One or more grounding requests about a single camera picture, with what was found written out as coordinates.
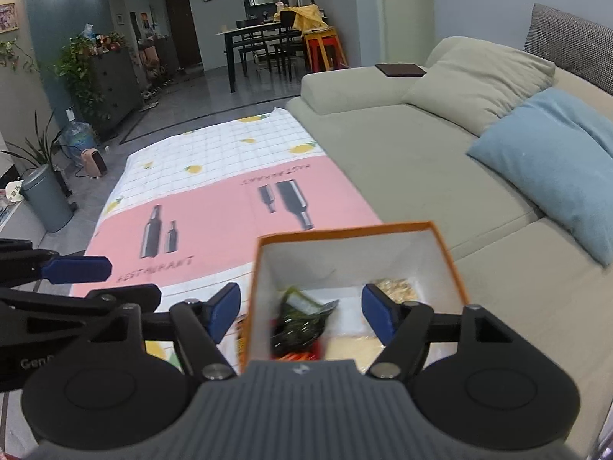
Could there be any dark grey cabinet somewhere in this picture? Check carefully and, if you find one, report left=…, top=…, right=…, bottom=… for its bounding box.
left=89, top=45, right=142, bottom=135

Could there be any beige sofa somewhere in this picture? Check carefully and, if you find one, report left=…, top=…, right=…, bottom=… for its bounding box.
left=286, top=33, right=613, bottom=460

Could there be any hanging green vine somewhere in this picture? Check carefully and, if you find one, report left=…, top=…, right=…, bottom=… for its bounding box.
left=0, top=41, right=36, bottom=72

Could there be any long-leaved potted plant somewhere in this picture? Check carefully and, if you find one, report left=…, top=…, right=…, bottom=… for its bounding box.
left=0, top=110, right=63, bottom=178

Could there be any dark wooden door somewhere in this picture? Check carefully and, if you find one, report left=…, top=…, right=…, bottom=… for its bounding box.
left=165, top=0, right=202, bottom=70

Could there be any grey trash bin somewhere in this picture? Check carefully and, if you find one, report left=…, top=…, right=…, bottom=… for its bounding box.
left=19, top=163, right=74, bottom=233

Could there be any small pink heater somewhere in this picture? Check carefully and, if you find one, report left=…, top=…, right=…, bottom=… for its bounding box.
left=80, top=148, right=108, bottom=179

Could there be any dark green snack packet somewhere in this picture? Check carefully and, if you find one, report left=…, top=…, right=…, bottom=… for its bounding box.
left=270, top=286, right=341, bottom=360

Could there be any black dining chair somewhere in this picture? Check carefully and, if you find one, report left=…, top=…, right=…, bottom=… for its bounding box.
left=275, top=10, right=312, bottom=82

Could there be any leafy green plant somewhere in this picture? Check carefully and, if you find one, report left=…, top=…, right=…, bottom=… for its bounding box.
left=55, top=33, right=111, bottom=120

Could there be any large blue water bottle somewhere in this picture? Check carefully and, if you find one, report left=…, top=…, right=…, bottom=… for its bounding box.
left=60, top=108, right=99, bottom=159

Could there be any yellow cloth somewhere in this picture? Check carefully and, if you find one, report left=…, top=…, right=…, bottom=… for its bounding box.
left=292, top=4, right=331, bottom=33

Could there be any brown notebook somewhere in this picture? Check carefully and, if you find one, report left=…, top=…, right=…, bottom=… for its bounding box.
left=375, top=63, right=427, bottom=78

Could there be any dark dining table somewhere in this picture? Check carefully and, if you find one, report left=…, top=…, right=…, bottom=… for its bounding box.
left=215, top=21, right=307, bottom=93

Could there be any row of shoes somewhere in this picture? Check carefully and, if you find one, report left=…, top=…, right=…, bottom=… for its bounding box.
left=139, top=64, right=178, bottom=108

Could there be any beige pillow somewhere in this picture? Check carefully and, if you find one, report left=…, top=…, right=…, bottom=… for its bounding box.
left=401, top=41, right=556, bottom=136

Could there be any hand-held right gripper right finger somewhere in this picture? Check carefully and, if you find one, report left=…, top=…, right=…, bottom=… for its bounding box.
left=362, top=284, right=520, bottom=381

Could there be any light blue pillow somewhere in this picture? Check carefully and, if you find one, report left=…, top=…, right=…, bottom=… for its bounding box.
left=467, top=87, right=613, bottom=266

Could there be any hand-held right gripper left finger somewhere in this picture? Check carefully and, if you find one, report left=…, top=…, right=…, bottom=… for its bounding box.
left=91, top=283, right=241, bottom=384

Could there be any orange stool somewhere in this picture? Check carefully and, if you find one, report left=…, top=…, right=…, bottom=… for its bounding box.
left=304, top=33, right=348, bottom=72

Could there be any checked grey cushion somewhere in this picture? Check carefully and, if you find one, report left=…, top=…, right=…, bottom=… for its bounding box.
left=524, top=3, right=613, bottom=97

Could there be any white low cabinet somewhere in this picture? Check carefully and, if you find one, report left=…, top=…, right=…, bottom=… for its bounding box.
left=0, top=196, right=30, bottom=252

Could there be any pink and white printed tablecloth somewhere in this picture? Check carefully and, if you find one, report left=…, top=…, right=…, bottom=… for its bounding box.
left=72, top=108, right=384, bottom=375

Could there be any orange cardboard box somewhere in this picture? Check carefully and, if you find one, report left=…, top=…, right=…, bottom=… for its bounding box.
left=238, top=221, right=471, bottom=375

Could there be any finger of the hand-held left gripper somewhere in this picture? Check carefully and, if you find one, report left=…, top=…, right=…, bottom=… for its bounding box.
left=0, top=284, right=162, bottom=346
left=0, top=238, right=112, bottom=284

